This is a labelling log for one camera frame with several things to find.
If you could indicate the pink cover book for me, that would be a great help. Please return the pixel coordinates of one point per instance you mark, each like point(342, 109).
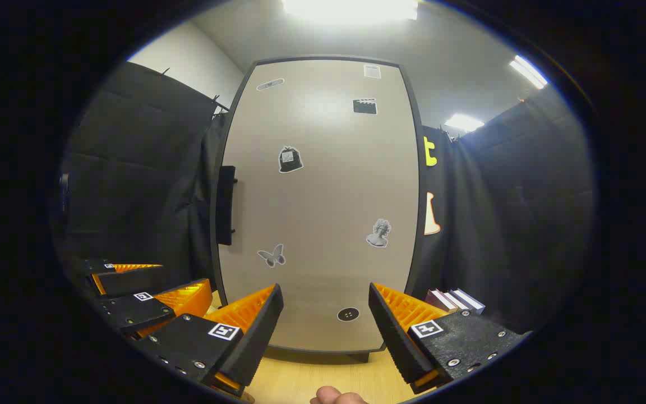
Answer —
point(436, 300)

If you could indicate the ceiling light panel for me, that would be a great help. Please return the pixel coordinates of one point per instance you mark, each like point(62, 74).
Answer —
point(351, 8)
point(463, 122)
point(527, 72)

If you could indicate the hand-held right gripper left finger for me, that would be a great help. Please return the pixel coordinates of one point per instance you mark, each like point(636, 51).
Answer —
point(255, 342)

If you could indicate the black backdrop cloth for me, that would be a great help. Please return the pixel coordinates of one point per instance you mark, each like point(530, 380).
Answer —
point(132, 168)

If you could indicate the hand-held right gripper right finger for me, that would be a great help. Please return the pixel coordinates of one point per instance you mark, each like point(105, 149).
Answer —
point(396, 342)

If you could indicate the white spine book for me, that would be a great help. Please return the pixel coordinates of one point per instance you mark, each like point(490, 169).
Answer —
point(453, 300)

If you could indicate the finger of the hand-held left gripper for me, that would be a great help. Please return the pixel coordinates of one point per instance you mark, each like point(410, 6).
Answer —
point(132, 311)
point(132, 280)

